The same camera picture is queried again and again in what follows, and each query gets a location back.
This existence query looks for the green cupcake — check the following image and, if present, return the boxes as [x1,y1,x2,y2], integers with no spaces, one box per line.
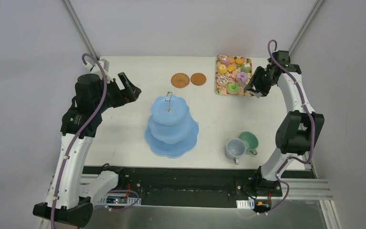
[240,63,252,73]

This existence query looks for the purple sprinkled donut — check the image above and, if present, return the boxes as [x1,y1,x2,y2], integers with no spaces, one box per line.
[236,72,249,83]

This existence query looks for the green frosted donut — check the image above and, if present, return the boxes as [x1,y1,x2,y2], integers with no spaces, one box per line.
[226,82,240,95]

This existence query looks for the white chocolate drizzle donut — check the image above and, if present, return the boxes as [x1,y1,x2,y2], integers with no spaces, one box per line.
[216,74,229,86]

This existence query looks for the yellow frosted donut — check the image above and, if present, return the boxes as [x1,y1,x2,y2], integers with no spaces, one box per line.
[216,64,227,74]

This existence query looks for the metal serving tongs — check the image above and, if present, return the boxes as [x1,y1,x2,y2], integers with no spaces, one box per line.
[237,78,262,98]

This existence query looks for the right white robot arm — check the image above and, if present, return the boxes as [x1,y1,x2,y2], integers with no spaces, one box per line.
[244,51,325,196]

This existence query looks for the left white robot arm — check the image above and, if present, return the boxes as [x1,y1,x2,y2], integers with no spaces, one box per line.
[32,72,142,228]

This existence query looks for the orange round biscuit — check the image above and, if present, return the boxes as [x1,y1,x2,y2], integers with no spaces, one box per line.
[235,58,244,65]

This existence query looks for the floral serving tray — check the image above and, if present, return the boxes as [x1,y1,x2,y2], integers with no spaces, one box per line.
[214,55,253,97]

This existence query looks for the orange square biscuit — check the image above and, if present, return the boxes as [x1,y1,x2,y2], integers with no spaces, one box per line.
[227,64,237,73]

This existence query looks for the green ceramic cup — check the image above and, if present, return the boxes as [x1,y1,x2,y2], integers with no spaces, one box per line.
[239,131,259,156]

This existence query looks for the smooth wooden coaster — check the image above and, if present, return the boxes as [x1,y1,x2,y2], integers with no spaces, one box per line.
[190,73,207,86]

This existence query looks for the blue three-tier cake stand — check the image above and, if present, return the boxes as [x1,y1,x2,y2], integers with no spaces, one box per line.
[144,92,199,158]

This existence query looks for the woven rattan coaster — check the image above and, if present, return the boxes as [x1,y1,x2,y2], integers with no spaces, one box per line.
[171,73,190,88]

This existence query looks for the grey-blue ceramic mug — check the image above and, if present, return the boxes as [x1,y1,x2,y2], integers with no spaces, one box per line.
[225,138,247,165]

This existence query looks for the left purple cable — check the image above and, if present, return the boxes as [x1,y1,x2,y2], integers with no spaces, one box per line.
[50,53,108,229]

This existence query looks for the purple cable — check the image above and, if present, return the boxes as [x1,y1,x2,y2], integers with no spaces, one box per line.
[50,53,108,229]
[255,39,316,216]

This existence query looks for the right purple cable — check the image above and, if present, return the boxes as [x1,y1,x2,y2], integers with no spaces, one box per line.
[255,39,316,216]

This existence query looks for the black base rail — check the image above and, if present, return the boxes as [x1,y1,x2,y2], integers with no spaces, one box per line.
[81,166,316,209]

